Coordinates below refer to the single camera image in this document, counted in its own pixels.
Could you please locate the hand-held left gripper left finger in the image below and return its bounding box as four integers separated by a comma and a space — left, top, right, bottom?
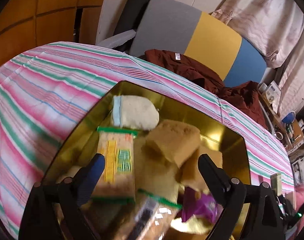
18, 154, 105, 240

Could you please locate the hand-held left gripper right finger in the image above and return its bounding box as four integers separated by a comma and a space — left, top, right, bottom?
198, 154, 286, 240

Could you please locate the purple snack packet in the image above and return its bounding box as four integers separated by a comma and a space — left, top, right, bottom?
180, 189, 223, 223

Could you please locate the green-edged rice cracker packet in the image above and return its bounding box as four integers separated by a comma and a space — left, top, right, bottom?
114, 189, 182, 240
92, 126, 138, 204

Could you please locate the small cardboard box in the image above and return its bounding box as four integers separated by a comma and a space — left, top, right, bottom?
270, 172, 282, 193

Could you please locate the gold rectangular tin box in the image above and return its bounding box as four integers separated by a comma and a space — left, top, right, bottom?
41, 81, 251, 240

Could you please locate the white bun packet blue edge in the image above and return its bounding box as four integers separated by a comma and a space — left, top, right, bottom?
112, 95, 160, 130

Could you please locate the pink cloth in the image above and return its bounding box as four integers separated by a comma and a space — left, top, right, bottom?
294, 184, 304, 205

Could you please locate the wooden side desk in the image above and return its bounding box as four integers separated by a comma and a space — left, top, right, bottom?
258, 90, 304, 150

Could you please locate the blue round desk lamp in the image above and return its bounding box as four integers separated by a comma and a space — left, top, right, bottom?
282, 111, 296, 125

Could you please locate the pink green striped tablecloth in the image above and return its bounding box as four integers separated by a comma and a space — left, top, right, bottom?
0, 42, 296, 238

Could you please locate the white and blue carton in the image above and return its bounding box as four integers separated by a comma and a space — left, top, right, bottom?
259, 81, 281, 105

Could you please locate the dark red garment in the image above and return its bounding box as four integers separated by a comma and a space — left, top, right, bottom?
144, 49, 268, 130

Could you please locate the pale printed curtain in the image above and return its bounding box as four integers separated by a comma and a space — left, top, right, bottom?
277, 25, 304, 118

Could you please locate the pale printed hanging quilt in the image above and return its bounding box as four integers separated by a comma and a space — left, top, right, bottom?
212, 0, 304, 68

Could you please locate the black rolled mat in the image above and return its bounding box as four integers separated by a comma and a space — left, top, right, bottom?
114, 0, 157, 53

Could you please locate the wooden wardrobe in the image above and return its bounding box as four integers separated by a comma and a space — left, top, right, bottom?
0, 0, 110, 73

